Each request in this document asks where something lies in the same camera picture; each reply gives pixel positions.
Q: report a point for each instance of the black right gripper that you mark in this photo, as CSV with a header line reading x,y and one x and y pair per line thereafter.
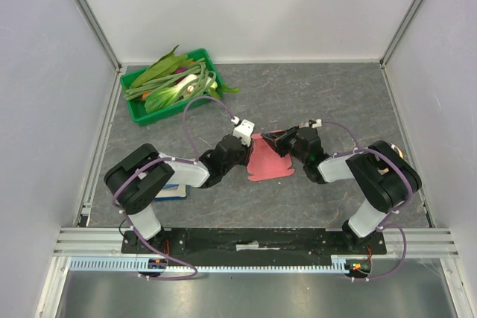
x,y
285,143

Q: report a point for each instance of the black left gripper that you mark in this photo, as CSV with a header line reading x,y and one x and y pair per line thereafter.
x,y
244,160

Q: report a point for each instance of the pink paper box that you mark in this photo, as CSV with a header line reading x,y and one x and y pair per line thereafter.
x,y
265,163

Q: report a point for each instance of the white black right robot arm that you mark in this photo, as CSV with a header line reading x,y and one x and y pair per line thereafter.
x,y
386,180

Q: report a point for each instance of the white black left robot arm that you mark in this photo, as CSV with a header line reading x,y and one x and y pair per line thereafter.
x,y
138,178

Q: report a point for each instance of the white radish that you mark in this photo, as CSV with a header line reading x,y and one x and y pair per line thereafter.
x,y
191,81

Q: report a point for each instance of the green long beans bundle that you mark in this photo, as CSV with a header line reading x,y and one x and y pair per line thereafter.
x,y
197,67

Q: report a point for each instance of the blue white book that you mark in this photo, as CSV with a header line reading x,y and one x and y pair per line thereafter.
x,y
172,192

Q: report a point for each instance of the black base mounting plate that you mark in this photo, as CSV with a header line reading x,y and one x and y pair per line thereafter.
x,y
178,241

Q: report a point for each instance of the bok choy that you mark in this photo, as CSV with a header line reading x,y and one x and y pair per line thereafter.
x,y
165,97

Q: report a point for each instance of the yellow masking tape roll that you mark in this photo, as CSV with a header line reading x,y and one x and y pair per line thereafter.
x,y
397,150

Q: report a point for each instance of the green leafy vegetable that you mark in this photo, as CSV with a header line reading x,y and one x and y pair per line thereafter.
x,y
165,66

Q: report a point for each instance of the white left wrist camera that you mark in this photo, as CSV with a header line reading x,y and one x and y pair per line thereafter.
x,y
243,130

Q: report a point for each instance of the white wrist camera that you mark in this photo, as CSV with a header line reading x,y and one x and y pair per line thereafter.
x,y
243,130
311,123

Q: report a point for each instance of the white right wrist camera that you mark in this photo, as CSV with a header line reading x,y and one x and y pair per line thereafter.
x,y
311,123

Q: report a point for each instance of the light blue cable duct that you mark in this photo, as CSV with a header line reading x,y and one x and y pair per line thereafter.
x,y
147,265

